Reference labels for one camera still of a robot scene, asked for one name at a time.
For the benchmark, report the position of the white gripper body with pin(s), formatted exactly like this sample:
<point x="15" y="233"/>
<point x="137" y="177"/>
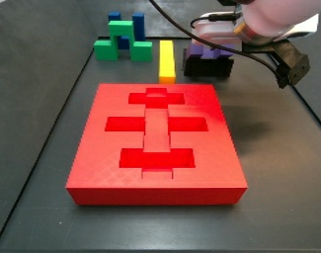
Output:
<point x="214" y="27"/>

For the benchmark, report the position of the purple U-shaped block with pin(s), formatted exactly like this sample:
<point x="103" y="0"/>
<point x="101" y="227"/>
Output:
<point x="205" y="52"/>

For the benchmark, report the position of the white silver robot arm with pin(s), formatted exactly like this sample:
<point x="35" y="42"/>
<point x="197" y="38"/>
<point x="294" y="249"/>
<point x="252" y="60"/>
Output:
<point x="262" y="21"/>

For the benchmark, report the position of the black fixture holder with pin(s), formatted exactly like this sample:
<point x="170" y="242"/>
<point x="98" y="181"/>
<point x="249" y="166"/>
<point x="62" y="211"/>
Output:
<point x="206" y="67"/>

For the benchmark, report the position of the red puzzle board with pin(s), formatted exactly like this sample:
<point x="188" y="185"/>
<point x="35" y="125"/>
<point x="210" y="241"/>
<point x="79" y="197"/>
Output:
<point x="155" y="148"/>

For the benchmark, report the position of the yellow long bar block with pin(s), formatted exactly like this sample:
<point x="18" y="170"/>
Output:
<point x="166" y="63"/>

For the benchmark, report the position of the blue U-shaped block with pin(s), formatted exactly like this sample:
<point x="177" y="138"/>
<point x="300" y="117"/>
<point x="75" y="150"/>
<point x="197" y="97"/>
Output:
<point x="139" y="29"/>

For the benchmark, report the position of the green arch block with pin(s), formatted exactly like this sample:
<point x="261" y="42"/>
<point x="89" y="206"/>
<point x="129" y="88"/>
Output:
<point x="106" y="48"/>

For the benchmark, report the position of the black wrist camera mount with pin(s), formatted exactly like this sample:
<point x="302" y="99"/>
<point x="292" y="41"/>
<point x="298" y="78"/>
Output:
<point x="292" y="63"/>

